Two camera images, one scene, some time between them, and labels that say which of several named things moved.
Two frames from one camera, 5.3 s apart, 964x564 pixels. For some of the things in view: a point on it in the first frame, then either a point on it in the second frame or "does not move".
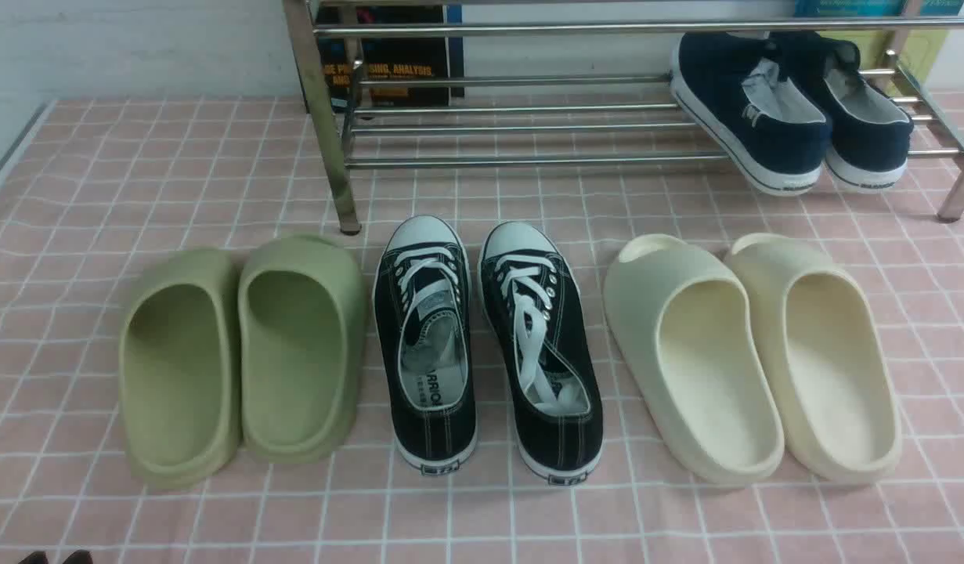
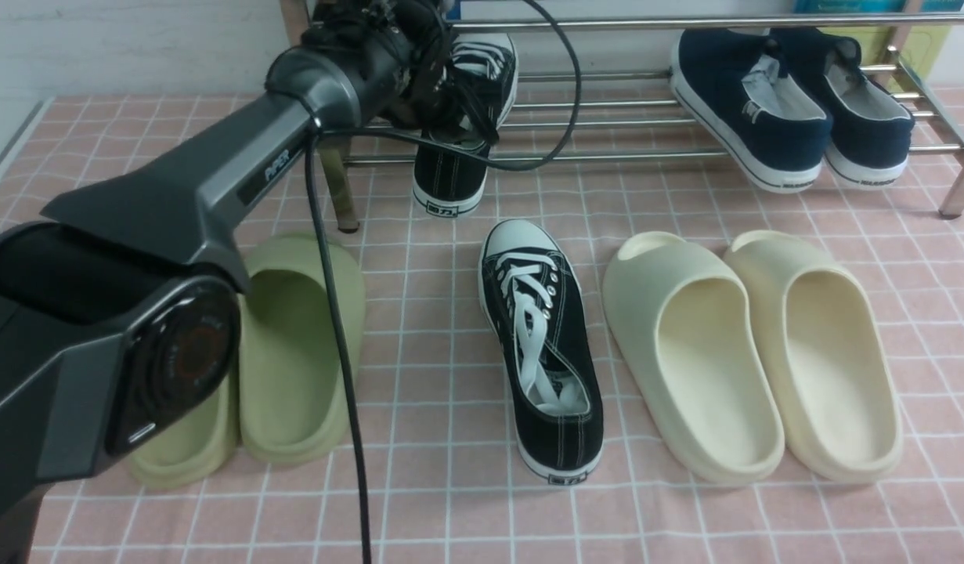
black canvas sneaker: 424,293 → 484,71
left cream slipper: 684,321 does not move
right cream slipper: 839,417 does not move
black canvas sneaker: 545,350 does not move
